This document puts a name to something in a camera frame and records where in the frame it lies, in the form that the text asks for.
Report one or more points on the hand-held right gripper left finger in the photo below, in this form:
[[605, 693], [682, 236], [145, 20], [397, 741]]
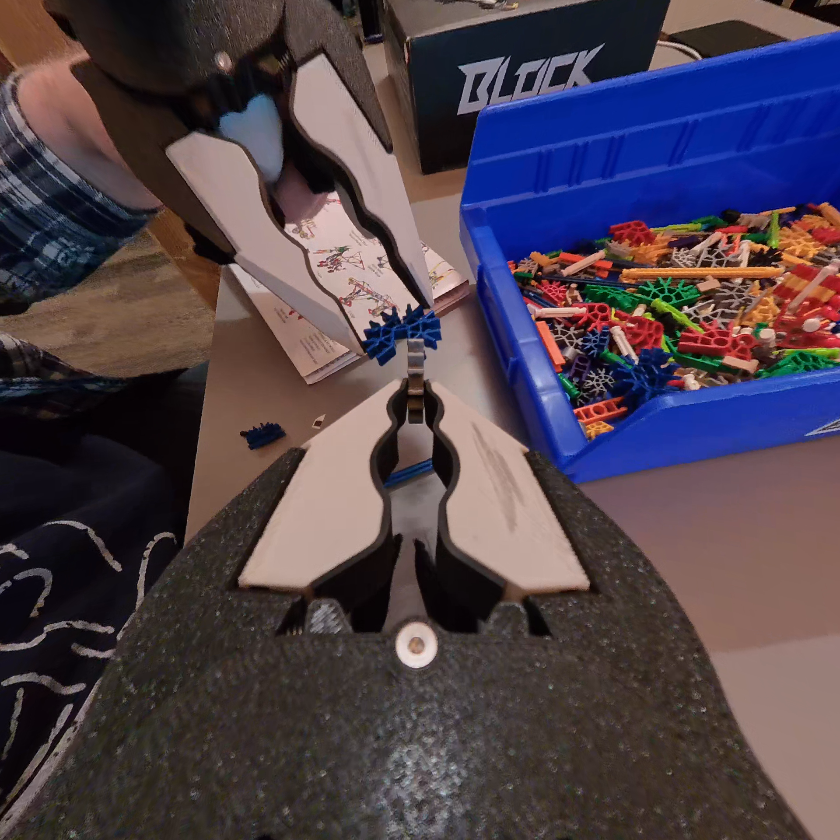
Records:
[[315, 525]]

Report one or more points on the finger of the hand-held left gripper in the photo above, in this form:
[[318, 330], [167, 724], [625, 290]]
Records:
[[358, 144], [243, 210]]

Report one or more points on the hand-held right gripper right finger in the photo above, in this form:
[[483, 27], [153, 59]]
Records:
[[508, 518]]

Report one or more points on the blue plastic rod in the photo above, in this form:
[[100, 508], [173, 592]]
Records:
[[408, 469]]

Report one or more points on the grey snowflake connector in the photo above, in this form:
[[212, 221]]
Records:
[[415, 380]]

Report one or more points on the blue double snowflake connector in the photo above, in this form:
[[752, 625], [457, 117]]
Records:
[[400, 331]]

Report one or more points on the blue plastic bin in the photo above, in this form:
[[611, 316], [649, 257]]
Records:
[[590, 164]]

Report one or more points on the person's left forearm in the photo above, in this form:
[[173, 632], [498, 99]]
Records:
[[46, 223]]

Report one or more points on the person's left hand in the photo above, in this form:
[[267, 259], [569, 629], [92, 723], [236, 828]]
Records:
[[85, 131]]

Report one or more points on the black printed cardboard box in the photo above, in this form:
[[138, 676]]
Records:
[[446, 131]]

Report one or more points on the blue connector with black peg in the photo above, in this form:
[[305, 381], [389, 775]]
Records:
[[262, 434]]

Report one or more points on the toy instruction booklet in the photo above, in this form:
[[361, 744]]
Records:
[[308, 358]]

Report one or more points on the person's black printed shirt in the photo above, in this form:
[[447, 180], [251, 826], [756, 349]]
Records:
[[79, 492]]

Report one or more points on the person's plaid overshirt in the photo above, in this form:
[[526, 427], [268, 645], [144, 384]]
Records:
[[39, 374]]

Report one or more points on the pile of colourful construction pieces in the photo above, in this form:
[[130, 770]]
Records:
[[689, 315]]

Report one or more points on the black flat pad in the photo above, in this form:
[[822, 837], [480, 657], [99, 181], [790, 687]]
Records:
[[718, 36]]

